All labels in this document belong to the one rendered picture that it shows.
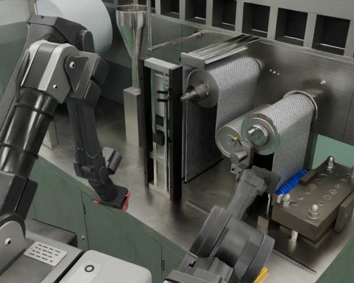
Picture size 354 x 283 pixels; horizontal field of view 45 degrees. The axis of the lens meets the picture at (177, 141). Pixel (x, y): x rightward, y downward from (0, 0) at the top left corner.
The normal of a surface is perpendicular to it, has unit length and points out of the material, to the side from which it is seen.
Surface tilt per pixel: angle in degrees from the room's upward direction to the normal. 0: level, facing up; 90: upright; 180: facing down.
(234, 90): 92
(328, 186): 0
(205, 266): 14
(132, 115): 90
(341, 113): 90
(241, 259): 61
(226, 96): 92
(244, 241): 34
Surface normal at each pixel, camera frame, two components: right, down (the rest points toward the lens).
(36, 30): -0.28, -0.31
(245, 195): 0.25, -0.68
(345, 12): -0.68, 0.36
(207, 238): -0.22, 0.07
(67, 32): 0.92, 0.20
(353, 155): 0.00, -0.87
